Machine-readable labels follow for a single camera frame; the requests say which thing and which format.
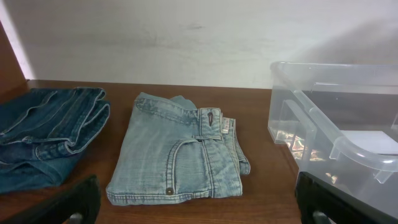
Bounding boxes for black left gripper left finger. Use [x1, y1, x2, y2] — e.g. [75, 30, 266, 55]
[1, 175, 101, 224]

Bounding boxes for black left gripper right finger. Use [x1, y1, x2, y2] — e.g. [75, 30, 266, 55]
[295, 172, 397, 224]

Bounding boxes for light blue jeans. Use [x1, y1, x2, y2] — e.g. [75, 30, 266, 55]
[106, 93, 251, 206]

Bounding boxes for clear plastic storage bin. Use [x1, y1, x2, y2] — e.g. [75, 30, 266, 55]
[268, 62, 397, 217]

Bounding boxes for dark blue folded jeans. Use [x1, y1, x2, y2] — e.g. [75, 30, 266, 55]
[1, 87, 110, 194]

